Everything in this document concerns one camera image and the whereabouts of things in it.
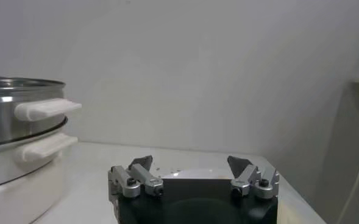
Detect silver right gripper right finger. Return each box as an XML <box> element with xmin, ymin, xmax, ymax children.
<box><xmin>227</xmin><ymin>155</ymin><xmax>280</xmax><ymax>200</ymax></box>

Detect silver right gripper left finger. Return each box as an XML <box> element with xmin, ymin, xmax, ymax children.
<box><xmin>107</xmin><ymin>155</ymin><xmax>165</xmax><ymax>202</ymax></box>

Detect white wall cable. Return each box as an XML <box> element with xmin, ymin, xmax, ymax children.
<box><xmin>336</xmin><ymin>145</ymin><xmax>359</xmax><ymax>224</ymax></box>

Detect steel steamer pot white handles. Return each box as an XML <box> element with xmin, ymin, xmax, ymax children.
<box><xmin>0</xmin><ymin>117</ymin><xmax>79</xmax><ymax>224</ymax></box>

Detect steel steamer basket white handles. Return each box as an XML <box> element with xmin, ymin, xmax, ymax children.
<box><xmin>0</xmin><ymin>75</ymin><xmax>82</xmax><ymax>149</ymax></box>

